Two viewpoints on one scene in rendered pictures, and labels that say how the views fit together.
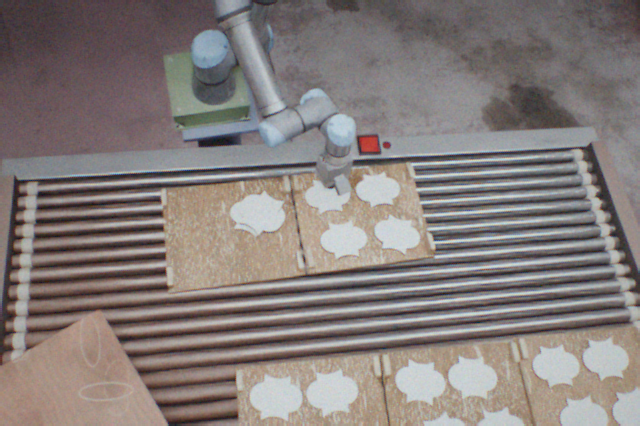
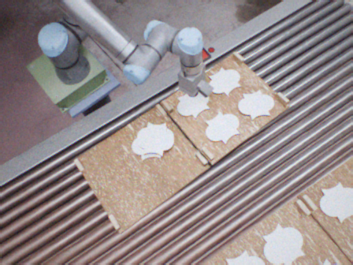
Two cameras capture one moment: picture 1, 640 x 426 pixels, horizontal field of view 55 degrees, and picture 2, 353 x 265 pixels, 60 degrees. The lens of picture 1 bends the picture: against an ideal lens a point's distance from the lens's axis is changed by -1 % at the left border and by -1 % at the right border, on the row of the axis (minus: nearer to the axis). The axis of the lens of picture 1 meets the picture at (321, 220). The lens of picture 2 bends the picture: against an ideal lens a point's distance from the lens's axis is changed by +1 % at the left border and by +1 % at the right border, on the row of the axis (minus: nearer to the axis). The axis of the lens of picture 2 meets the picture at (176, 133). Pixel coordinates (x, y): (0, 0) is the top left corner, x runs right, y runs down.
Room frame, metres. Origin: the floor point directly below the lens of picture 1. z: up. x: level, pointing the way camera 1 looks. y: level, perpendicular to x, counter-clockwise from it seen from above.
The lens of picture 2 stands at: (0.35, 0.16, 2.05)
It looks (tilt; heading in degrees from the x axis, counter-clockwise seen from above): 65 degrees down; 354
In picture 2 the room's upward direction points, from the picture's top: 10 degrees counter-clockwise
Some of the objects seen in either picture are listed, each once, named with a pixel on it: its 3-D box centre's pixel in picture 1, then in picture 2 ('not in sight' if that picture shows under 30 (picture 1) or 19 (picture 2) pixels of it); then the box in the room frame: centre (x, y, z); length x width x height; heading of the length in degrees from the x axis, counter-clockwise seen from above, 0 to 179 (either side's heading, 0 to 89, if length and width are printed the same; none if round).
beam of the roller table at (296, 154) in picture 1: (318, 155); (169, 80); (1.16, 0.06, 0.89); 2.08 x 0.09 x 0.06; 108
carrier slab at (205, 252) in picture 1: (231, 232); (141, 163); (0.78, 0.27, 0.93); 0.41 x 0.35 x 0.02; 111
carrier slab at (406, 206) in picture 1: (361, 216); (223, 105); (0.94, -0.12, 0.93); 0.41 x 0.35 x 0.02; 111
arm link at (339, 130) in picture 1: (339, 135); (189, 46); (0.98, 0.00, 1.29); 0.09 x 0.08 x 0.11; 43
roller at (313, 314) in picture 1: (341, 311); (249, 179); (0.61, -0.12, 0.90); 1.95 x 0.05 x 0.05; 108
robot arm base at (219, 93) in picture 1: (213, 78); (69, 63); (1.29, 0.46, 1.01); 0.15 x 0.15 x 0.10
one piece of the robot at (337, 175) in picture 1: (337, 171); (196, 80); (0.96, -0.01, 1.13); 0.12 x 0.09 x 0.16; 40
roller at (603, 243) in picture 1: (334, 266); (225, 149); (0.76, -0.07, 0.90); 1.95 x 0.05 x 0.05; 108
